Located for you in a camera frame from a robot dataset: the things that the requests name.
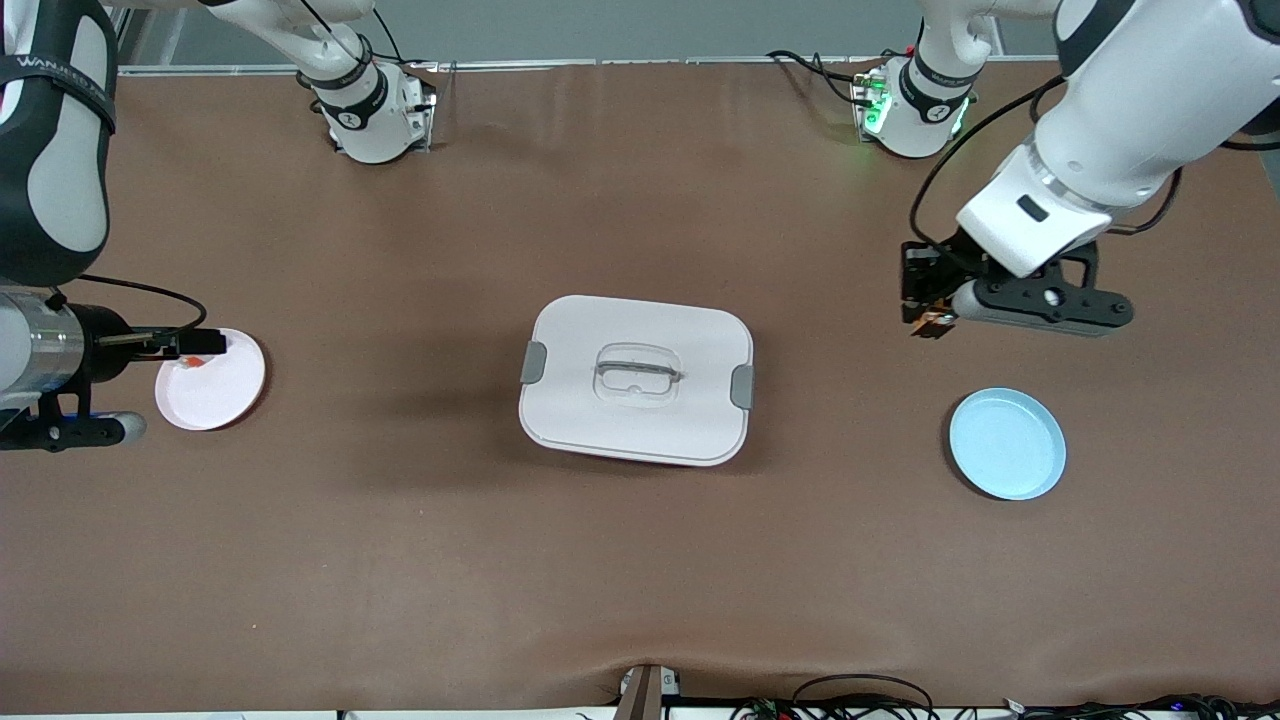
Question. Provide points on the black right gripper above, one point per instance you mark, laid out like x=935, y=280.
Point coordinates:
x=100, y=342

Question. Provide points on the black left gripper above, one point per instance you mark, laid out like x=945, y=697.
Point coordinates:
x=932, y=274

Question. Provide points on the orange black push-button switch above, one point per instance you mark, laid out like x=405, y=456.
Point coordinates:
x=932, y=323

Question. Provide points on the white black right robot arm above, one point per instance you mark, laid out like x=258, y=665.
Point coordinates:
x=50, y=150

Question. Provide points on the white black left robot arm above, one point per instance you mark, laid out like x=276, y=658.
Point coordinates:
x=1130, y=110

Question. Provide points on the pink storage box white lid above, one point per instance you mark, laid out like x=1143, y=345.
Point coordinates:
x=640, y=430

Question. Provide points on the pink round plate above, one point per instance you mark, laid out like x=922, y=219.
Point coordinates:
x=210, y=400

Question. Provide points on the light blue round plate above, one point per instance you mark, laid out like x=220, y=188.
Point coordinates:
x=1008, y=445

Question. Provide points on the white green orange switch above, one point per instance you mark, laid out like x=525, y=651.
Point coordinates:
x=195, y=363

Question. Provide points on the silver table edge rail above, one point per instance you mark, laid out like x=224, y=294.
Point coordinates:
x=600, y=63

